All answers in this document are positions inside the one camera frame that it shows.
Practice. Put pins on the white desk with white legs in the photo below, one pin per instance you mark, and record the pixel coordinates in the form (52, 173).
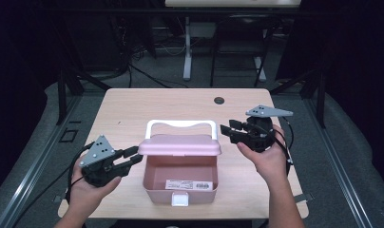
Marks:
(187, 47)

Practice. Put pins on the black metal stand frame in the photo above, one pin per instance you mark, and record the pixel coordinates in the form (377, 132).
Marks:
(62, 98)
(320, 101)

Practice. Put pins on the person's left hand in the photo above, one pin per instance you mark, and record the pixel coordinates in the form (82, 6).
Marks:
(85, 196)

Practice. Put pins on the person's right hand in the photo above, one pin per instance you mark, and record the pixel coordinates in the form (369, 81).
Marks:
(269, 161)

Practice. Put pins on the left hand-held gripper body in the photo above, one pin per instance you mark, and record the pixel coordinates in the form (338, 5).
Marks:
(98, 167)

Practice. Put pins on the metal table bracket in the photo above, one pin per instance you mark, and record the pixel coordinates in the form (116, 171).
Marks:
(57, 199)
(305, 198)

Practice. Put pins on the grey metal floor rail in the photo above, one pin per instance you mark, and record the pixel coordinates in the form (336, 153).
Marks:
(336, 158)
(38, 158)

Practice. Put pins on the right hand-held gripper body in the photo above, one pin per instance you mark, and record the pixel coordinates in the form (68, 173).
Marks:
(258, 133)

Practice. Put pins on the black metal chair frame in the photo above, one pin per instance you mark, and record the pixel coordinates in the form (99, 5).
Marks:
(214, 63)

